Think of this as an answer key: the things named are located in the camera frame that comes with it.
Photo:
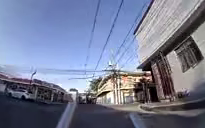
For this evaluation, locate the yellow corner building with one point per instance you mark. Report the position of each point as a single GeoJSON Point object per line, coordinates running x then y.
{"type": "Point", "coordinates": [121, 88]}

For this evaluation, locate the grey asphalt road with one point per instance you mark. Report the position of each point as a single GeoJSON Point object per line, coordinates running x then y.
{"type": "Point", "coordinates": [100, 116]}

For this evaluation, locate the robot's own part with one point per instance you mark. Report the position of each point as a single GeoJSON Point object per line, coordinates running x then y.
{"type": "Point", "coordinates": [66, 116]}
{"type": "Point", "coordinates": [136, 120]}

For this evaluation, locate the street lamp pole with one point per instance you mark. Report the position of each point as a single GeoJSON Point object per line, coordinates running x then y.
{"type": "Point", "coordinates": [31, 80]}

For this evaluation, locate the low building row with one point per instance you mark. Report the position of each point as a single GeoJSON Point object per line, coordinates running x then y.
{"type": "Point", "coordinates": [33, 88]}

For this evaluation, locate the grey pavement strip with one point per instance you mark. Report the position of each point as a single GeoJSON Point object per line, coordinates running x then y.
{"type": "Point", "coordinates": [170, 105]}

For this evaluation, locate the grey two-storey building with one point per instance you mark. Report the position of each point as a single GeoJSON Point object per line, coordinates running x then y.
{"type": "Point", "coordinates": [180, 43]}

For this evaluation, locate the white parked car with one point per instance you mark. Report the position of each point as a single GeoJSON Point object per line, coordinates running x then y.
{"type": "Point", "coordinates": [19, 93]}

